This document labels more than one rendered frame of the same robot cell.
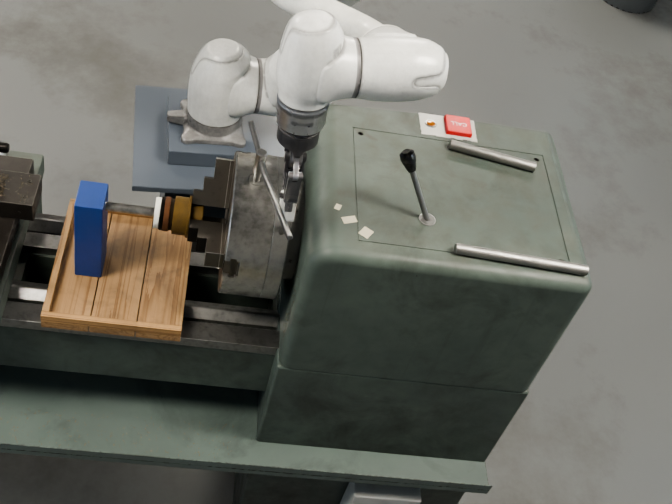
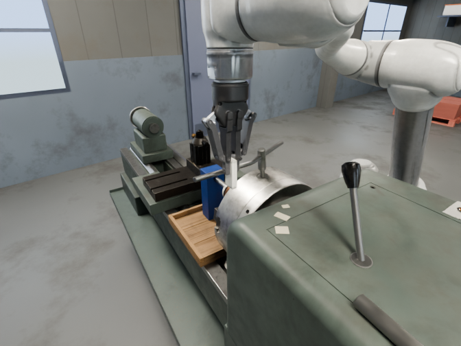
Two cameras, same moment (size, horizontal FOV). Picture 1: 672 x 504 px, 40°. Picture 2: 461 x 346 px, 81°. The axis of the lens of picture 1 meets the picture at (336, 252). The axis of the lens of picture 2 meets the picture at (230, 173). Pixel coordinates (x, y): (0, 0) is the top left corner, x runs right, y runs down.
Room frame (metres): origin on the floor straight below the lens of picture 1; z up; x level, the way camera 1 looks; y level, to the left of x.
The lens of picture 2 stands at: (1.07, -0.40, 1.60)
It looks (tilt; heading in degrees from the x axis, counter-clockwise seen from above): 28 degrees down; 71
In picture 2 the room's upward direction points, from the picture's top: straight up
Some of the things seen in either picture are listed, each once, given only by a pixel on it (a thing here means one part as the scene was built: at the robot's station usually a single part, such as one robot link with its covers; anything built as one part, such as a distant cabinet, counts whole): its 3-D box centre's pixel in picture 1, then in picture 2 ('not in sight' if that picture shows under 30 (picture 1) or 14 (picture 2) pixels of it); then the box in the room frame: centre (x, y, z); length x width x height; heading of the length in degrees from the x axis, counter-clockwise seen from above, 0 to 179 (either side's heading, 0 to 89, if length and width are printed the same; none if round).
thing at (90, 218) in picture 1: (91, 230); (213, 192); (1.32, 0.53, 1.00); 0.08 x 0.06 x 0.23; 13
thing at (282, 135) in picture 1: (296, 142); (230, 104); (1.25, 0.12, 1.47); 0.08 x 0.07 x 0.09; 15
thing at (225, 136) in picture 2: (292, 175); (225, 136); (1.24, 0.12, 1.40); 0.04 x 0.01 x 0.11; 105
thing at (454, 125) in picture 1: (457, 127); not in sight; (1.72, -0.18, 1.26); 0.06 x 0.06 x 0.02; 13
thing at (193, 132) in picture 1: (206, 117); not in sight; (2.00, 0.47, 0.83); 0.22 x 0.18 x 0.06; 110
